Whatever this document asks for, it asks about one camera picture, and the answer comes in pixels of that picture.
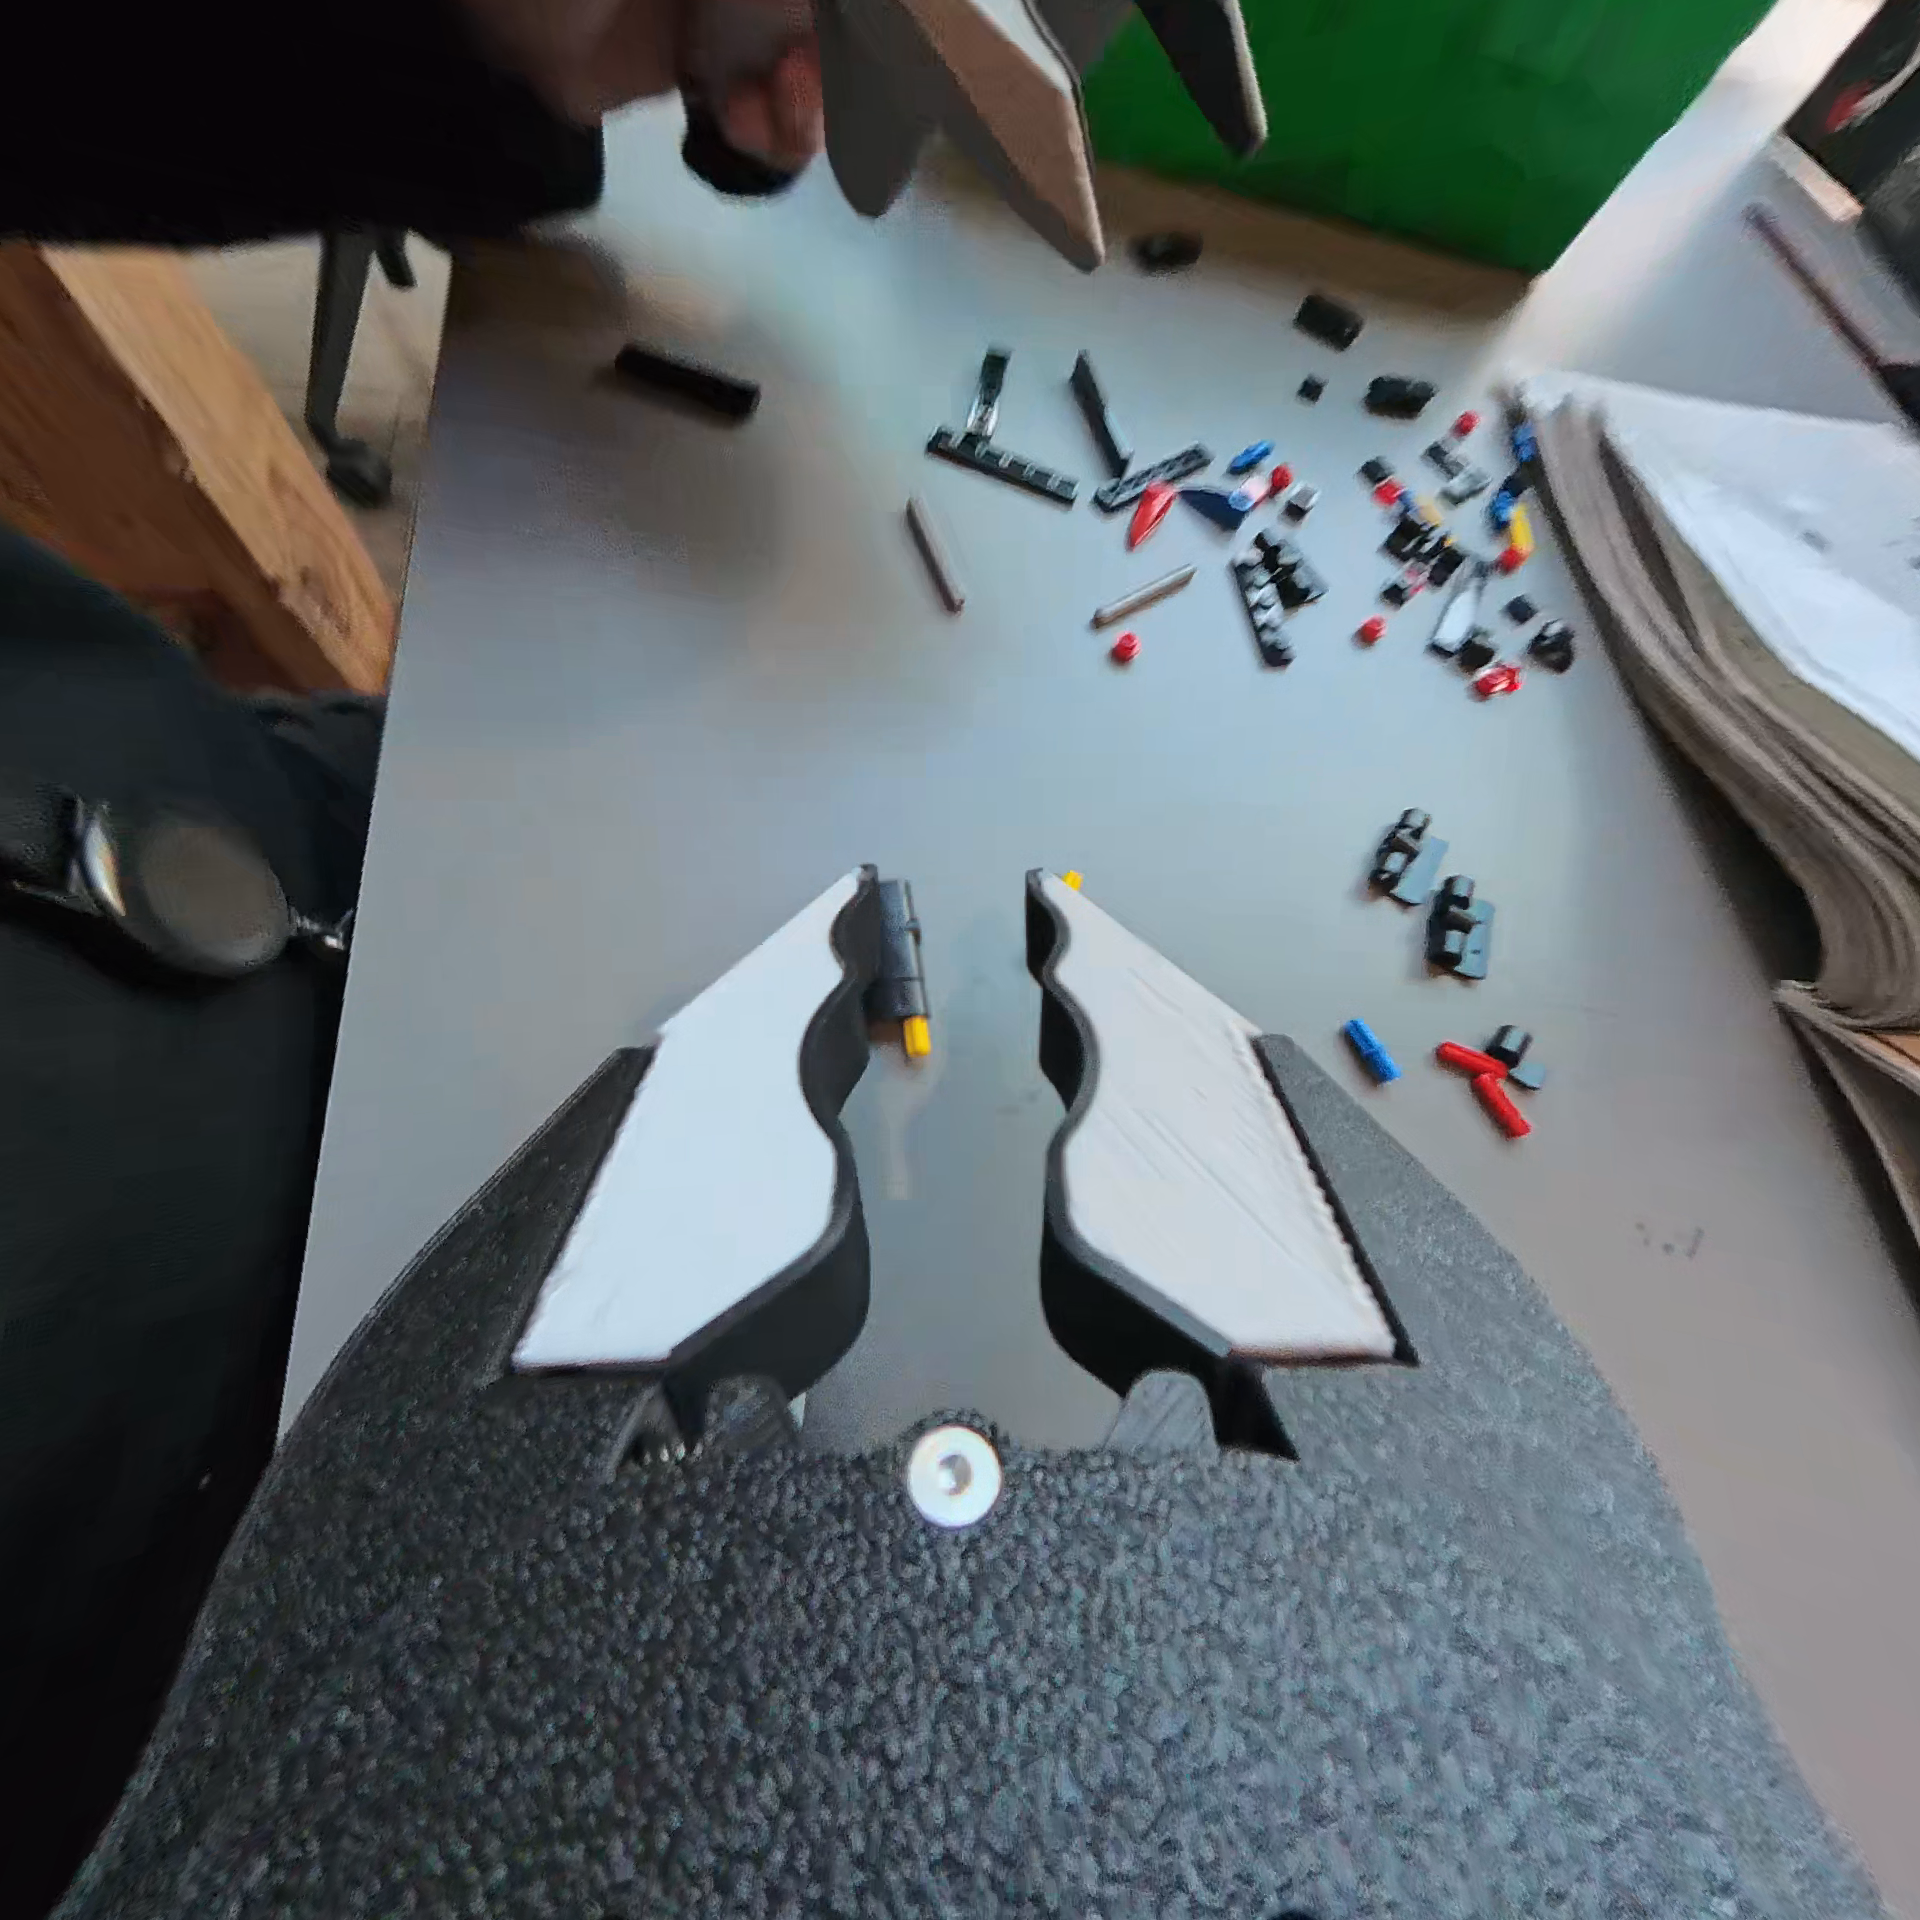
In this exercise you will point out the wooden post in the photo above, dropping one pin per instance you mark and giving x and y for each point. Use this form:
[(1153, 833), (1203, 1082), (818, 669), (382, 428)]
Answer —
[(150, 421)]

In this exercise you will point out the instruction booklet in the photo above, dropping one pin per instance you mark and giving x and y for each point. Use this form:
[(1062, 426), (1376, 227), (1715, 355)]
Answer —
[(1725, 600)]

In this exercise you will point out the small black toy connector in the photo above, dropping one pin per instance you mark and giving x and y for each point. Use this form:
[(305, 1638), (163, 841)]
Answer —
[(1511, 1046)]

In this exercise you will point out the black office chair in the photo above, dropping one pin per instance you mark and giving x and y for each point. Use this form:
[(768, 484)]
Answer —
[(338, 330)]

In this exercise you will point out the round grey knob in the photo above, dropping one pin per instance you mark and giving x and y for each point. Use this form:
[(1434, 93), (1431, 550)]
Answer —
[(210, 892)]

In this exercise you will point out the black toy axle connector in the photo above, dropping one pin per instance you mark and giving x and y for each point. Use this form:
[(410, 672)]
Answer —
[(896, 944)]

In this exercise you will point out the thin grey toy axle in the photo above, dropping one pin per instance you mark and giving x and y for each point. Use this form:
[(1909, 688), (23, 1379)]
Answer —
[(1144, 594)]

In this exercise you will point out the green plastic bin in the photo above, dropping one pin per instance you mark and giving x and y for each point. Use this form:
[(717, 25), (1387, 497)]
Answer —
[(1424, 120)]

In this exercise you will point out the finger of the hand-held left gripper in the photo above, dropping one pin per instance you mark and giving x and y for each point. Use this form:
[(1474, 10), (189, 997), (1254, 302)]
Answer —
[(1003, 105), (1215, 76)]

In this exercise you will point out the pile of small toy bricks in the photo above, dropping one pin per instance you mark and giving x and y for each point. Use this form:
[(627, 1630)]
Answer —
[(1266, 600)]

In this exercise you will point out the person's left hand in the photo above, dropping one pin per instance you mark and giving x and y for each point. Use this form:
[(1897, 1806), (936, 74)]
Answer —
[(735, 76)]

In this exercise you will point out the person's lap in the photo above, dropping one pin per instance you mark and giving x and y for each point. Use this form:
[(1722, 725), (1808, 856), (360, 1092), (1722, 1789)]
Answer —
[(119, 1276)]

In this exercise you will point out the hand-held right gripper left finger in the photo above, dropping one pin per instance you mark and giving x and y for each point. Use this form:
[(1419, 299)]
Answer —
[(705, 1200)]

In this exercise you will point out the blue toy pin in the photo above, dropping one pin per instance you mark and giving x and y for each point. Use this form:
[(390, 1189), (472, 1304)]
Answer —
[(1369, 1050)]

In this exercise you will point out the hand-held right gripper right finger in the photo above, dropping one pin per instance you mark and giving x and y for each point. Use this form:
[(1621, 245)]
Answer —
[(1215, 1200)]

